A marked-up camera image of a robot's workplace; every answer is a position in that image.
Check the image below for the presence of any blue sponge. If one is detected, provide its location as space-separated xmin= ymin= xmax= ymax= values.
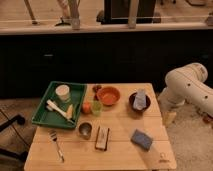
xmin=131 ymin=130 xmax=153 ymax=151

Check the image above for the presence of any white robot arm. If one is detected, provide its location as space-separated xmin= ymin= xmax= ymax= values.
xmin=158 ymin=63 xmax=213 ymax=117

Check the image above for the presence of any red bowl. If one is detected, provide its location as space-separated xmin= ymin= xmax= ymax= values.
xmin=96 ymin=86 xmax=120 ymax=106

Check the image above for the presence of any dark brown bowl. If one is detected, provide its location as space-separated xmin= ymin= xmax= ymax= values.
xmin=129 ymin=92 xmax=151 ymax=113

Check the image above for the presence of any grey cloth in bowl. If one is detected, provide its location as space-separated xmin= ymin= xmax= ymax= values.
xmin=133 ymin=89 xmax=146 ymax=110

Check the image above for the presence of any dark red small object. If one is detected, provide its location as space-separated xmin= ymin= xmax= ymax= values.
xmin=92 ymin=84 xmax=102 ymax=93

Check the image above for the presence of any green plastic cup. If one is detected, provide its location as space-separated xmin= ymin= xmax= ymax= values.
xmin=91 ymin=101 xmax=102 ymax=116

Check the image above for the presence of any orange fruit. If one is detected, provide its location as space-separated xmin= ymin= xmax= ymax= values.
xmin=82 ymin=102 xmax=91 ymax=114

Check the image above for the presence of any yellow wedge in tray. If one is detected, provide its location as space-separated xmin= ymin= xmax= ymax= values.
xmin=67 ymin=104 xmax=73 ymax=119

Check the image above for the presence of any white cup in tray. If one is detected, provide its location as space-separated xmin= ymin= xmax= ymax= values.
xmin=55 ymin=84 xmax=70 ymax=101

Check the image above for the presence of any small metal cup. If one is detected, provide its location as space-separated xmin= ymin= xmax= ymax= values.
xmin=79 ymin=122 xmax=92 ymax=140

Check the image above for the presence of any brown rectangular block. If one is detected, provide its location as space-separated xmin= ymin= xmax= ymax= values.
xmin=95 ymin=127 xmax=110 ymax=151

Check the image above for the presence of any white brush in tray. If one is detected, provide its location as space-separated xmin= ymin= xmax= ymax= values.
xmin=47 ymin=100 xmax=70 ymax=120

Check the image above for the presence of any green plastic tray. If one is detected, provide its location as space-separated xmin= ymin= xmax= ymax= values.
xmin=32 ymin=81 xmax=87 ymax=129

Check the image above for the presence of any silver fork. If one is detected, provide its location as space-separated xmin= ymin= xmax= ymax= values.
xmin=49 ymin=130 xmax=65 ymax=163

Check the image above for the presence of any black cabinet on ledge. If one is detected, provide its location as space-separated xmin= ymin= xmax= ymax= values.
xmin=96 ymin=0 xmax=161 ymax=24

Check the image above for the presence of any black office chair base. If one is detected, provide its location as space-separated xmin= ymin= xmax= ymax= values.
xmin=0 ymin=110 xmax=29 ymax=162

